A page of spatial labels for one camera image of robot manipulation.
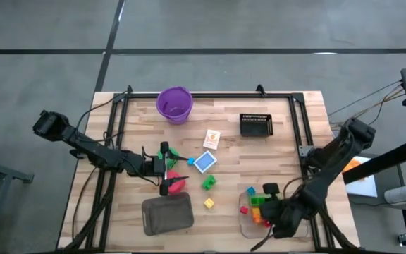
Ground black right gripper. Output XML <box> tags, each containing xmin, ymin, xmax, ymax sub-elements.
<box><xmin>259</xmin><ymin>200</ymin><xmax>297</xmax><ymax>241</ymax></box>

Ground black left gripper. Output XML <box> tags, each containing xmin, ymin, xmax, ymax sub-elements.
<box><xmin>128</xmin><ymin>141</ymin><xmax>190</xmax><ymax>197</ymax></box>

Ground red foam die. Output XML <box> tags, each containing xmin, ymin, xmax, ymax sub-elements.
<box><xmin>166</xmin><ymin>170</ymin><xmax>187</xmax><ymax>195</ymax></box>

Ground long green toy block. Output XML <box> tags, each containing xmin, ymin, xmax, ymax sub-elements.
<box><xmin>250</xmin><ymin>195</ymin><xmax>273</xmax><ymax>207</ymax></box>

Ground clear plastic bin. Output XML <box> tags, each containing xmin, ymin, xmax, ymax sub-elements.
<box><xmin>238</xmin><ymin>192</ymin><xmax>309</xmax><ymax>240</ymax></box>

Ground blue playing card box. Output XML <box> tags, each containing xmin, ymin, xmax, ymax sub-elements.
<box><xmin>193</xmin><ymin>150</ymin><xmax>218</xmax><ymax>174</ymax></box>

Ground grey translucent plastic bin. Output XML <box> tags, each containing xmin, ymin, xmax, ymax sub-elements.
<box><xmin>141</xmin><ymin>192</ymin><xmax>195</xmax><ymax>236</ymax></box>

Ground white orange-print card box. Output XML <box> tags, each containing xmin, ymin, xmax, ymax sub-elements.
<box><xmin>202</xmin><ymin>128</ymin><xmax>222</xmax><ymax>150</ymax></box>

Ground green foam die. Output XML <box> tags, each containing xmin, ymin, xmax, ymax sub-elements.
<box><xmin>156</xmin><ymin>147</ymin><xmax>180</xmax><ymax>169</ymax></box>

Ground purple plastic bucket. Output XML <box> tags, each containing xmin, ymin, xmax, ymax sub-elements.
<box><xmin>156</xmin><ymin>86</ymin><xmax>194</xmax><ymax>126</ymax></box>

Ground orange object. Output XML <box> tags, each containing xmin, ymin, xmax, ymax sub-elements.
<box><xmin>343</xmin><ymin>157</ymin><xmax>365</xmax><ymax>174</ymax></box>

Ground white board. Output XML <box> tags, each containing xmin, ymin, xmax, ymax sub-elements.
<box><xmin>343</xmin><ymin>155</ymin><xmax>379</xmax><ymax>198</ymax></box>

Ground black mesh basket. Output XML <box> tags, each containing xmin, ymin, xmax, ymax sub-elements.
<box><xmin>239</xmin><ymin>113</ymin><xmax>274</xmax><ymax>138</ymax></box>

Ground black diagonal beam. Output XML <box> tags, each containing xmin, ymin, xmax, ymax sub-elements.
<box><xmin>342</xmin><ymin>138</ymin><xmax>406</xmax><ymax>185</ymax></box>

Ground grey roll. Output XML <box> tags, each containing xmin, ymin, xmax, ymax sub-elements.
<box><xmin>383</xmin><ymin>184</ymin><xmax>406</xmax><ymax>206</ymax></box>

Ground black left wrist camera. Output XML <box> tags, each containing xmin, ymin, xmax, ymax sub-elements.
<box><xmin>152</xmin><ymin>157</ymin><xmax>165</xmax><ymax>174</ymax></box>

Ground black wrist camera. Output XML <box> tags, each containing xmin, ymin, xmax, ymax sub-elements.
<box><xmin>152</xmin><ymin>157</ymin><xmax>165</xmax><ymax>174</ymax></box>
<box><xmin>262</xmin><ymin>182</ymin><xmax>281</xmax><ymax>202</ymax></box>

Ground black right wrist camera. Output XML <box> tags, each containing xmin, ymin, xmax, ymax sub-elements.
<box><xmin>262</xmin><ymin>182</ymin><xmax>281</xmax><ymax>202</ymax></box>

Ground black right camera cable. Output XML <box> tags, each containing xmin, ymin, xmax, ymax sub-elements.
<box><xmin>250</xmin><ymin>231</ymin><xmax>274</xmax><ymax>252</ymax></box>

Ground black metal table frame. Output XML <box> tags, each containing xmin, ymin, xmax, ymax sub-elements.
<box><xmin>61</xmin><ymin>84</ymin><xmax>362</xmax><ymax>253</ymax></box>

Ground black cable off table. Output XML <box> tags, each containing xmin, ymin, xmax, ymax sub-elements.
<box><xmin>71</xmin><ymin>165</ymin><xmax>98</xmax><ymax>241</ymax></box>

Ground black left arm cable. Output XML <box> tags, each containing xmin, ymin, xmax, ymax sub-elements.
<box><xmin>75</xmin><ymin>93</ymin><xmax>126</xmax><ymax>142</ymax></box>

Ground black floor cable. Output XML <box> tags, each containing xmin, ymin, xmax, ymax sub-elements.
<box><xmin>328</xmin><ymin>80</ymin><xmax>403</xmax><ymax>117</ymax></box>

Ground yellow floor cable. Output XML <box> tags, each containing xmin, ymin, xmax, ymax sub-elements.
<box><xmin>350</xmin><ymin>87</ymin><xmax>406</xmax><ymax>121</ymax></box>

